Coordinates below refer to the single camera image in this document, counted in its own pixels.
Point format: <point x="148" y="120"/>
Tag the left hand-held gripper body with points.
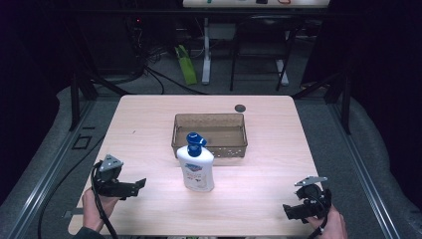
<point x="107" y="179"/>

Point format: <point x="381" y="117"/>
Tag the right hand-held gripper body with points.
<point x="313" y="199"/>

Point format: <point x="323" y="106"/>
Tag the person's right hand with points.
<point x="330" y="225"/>

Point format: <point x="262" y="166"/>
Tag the person's left hand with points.
<point x="94" y="209"/>

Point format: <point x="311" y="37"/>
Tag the white bottle with blue pump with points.
<point x="196" y="169"/>

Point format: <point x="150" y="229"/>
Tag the brown transparent plastic basket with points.
<point x="212" y="134"/>

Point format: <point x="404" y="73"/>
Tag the dark round table grommet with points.
<point x="240" y="108"/>

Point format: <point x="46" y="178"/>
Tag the green bag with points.
<point x="186" y="64"/>

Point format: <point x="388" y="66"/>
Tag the white-legged background table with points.
<point x="206" y="49"/>

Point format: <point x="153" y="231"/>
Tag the black chair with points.
<point x="258" y="40"/>

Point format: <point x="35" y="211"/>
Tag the grey metal floor rail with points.
<point x="49" y="172"/>
<point x="363" y="169"/>

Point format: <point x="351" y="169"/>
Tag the black metal frame stand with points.
<point x="75" y="99"/>
<point x="345" y="99"/>

